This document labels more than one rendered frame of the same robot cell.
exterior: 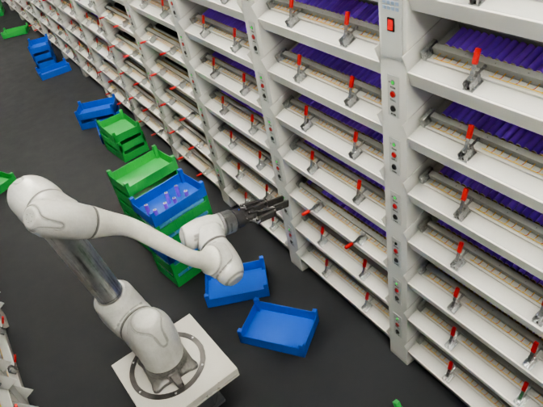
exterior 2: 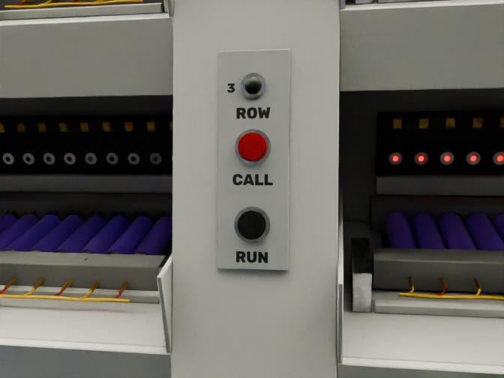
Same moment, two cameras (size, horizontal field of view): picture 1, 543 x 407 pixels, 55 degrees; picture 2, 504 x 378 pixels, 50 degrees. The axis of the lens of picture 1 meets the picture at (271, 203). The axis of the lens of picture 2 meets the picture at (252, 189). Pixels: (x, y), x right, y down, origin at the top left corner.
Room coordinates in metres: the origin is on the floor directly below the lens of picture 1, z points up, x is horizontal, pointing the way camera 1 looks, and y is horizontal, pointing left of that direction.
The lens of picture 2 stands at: (1.06, -0.13, 0.58)
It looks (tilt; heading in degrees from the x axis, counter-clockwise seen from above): 0 degrees down; 306
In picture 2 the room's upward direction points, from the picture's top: straight up
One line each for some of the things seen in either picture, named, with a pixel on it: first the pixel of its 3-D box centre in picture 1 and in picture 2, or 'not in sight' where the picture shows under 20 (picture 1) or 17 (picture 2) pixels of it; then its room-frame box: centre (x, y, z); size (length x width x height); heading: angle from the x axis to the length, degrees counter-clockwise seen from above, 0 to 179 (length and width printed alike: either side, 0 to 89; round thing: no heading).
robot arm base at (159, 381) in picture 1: (167, 363); not in sight; (1.23, 0.50, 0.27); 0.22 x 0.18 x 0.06; 27
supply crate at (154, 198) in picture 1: (168, 196); not in sight; (2.05, 0.47, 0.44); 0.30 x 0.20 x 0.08; 125
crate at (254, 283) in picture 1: (236, 281); not in sight; (1.81, 0.24, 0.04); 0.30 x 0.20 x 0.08; 89
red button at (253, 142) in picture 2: not in sight; (253, 147); (1.24, -0.38, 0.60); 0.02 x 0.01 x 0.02; 27
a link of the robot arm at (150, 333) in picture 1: (153, 335); not in sight; (1.26, 0.51, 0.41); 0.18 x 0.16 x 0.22; 38
